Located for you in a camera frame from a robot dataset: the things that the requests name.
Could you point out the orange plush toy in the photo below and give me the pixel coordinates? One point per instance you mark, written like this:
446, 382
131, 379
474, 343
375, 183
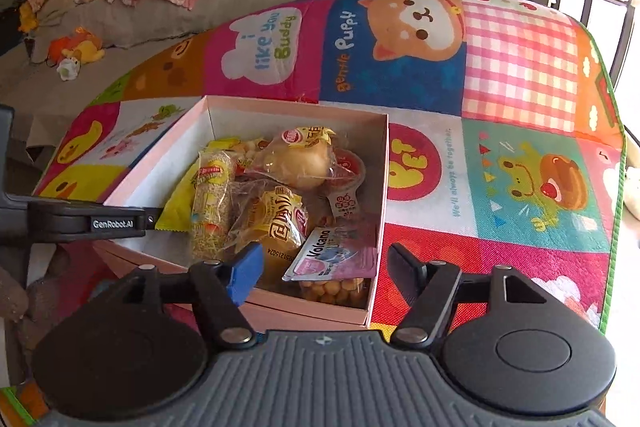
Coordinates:
80, 47

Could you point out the colourful cartoon play mat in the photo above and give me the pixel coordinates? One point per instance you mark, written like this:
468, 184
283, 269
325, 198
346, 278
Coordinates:
520, 82

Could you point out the dark window frame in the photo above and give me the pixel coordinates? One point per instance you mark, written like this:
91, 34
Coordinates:
607, 22

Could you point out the yellow label bread packet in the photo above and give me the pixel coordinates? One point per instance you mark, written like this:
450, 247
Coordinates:
272, 227

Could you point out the pink cardboard box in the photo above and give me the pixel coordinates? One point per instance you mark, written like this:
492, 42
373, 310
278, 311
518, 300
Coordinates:
150, 157

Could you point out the cartoon ball biscuit packet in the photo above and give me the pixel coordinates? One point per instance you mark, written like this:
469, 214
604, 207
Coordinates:
335, 292

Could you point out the yellow snack packet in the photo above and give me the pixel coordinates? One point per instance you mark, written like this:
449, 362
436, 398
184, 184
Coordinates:
175, 207

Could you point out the red lid jelly cup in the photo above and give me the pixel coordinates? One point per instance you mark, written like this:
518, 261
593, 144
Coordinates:
345, 177

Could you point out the round bread bun packet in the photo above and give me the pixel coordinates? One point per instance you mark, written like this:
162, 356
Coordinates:
295, 162

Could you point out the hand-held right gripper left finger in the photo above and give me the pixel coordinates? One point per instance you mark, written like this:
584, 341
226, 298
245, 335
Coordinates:
247, 267

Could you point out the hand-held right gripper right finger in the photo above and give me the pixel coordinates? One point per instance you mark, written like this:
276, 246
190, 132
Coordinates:
402, 267

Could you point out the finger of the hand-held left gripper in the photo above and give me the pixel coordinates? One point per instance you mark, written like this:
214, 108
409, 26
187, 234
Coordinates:
75, 223

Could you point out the yellow rice cracker bar packet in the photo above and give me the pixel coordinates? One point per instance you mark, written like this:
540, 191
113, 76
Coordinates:
210, 202

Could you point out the small white plush toy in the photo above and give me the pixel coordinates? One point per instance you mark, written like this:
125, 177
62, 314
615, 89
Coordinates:
68, 69

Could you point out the pink candy packet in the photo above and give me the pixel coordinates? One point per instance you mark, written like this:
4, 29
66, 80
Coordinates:
335, 252

